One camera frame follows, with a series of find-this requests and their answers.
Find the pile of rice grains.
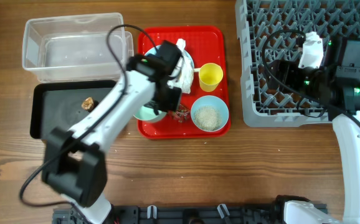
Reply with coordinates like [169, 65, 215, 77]
[194, 106, 222, 131]

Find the light blue bowl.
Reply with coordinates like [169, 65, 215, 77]
[191, 95, 230, 133]

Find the yellow plastic cup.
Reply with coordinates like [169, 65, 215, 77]
[199, 63, 224, 92]

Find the crumpled white napkin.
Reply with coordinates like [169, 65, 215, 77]
[169, 38, 195, 95]

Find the mint green bowl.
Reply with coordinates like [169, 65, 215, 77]
[133, 106, 167, 123]

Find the light blue plate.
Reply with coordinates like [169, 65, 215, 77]
[142, 44, 196, 94]

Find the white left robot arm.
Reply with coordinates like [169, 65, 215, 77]
[42, 41, 184, 223]

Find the red serving tray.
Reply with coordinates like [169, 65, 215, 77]
[138, 26, 231, 139]

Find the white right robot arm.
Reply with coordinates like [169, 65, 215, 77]
[262, 30, 360, 223]

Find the clear plastic bin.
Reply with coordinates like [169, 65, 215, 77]
[22, 12, 134, 83]

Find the brown food scrap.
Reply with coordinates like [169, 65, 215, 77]
[81, 97, 95, 112]

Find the grey dishwasher rack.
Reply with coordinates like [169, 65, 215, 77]
[235, 0, 360, 127]

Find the red candy wrapper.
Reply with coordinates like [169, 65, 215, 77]
[168, 105, 191, 123]

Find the black waste tray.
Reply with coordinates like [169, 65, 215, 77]
[30, 80, 116, 139]

